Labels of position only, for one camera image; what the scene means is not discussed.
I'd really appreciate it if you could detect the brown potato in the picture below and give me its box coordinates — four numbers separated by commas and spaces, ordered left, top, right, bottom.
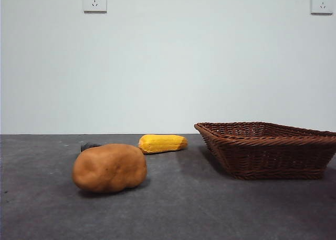
72, 143, 148, 194

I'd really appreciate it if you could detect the purple eggplant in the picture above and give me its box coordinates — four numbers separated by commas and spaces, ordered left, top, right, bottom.
80, 142, 103, 153

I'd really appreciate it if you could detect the yellow corn cob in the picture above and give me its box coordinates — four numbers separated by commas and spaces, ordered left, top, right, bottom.
138, 134, 188, 155

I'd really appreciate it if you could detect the brown wicker basket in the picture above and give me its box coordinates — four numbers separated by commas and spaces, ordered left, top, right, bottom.
194, 121, 336, 181

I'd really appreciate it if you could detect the white wall socket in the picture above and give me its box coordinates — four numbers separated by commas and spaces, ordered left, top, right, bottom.
83, 0, 108, 14
310, 0, 336, 15

